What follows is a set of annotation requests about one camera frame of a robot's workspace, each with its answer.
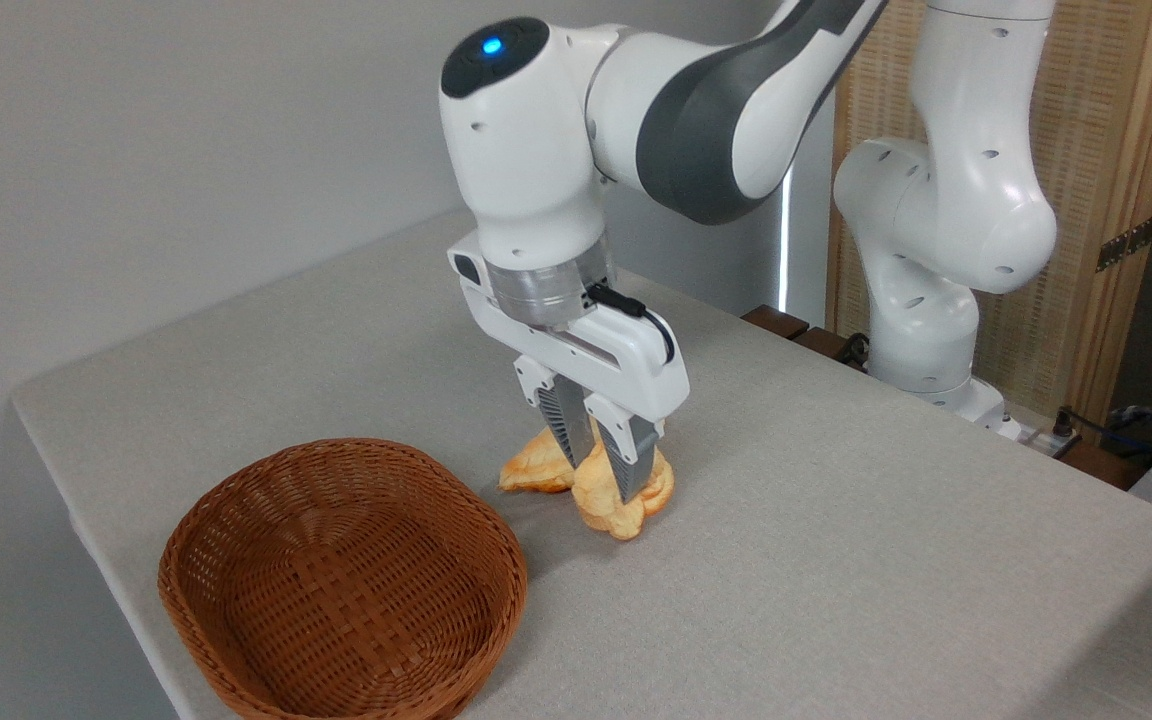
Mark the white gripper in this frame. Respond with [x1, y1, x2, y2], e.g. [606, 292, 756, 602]
[447, 232, 691, 505]

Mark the round bread bun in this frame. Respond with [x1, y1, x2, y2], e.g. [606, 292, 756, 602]
[572, 438, 676, 542]

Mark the long flat bread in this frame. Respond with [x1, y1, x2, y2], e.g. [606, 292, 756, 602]
[498, 425, 578, 494]

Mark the dark brown wooden slat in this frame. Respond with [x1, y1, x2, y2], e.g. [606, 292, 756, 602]
[741, 305, 811, 341]
[794, 326, 869, 372]
[1056, 438, 1152, 492]

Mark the brown wicker basket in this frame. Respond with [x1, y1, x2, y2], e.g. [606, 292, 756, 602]
[157, 438, 528, 720]

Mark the dark metal hinge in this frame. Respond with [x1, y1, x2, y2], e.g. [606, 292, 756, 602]
[1096, 215, 1152, 273]

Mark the wooden rattan screen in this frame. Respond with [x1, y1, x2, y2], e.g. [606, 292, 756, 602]
[826, 0, 1152, 427]

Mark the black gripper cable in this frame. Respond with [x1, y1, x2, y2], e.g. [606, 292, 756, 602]
[586, 284, 677, 366]

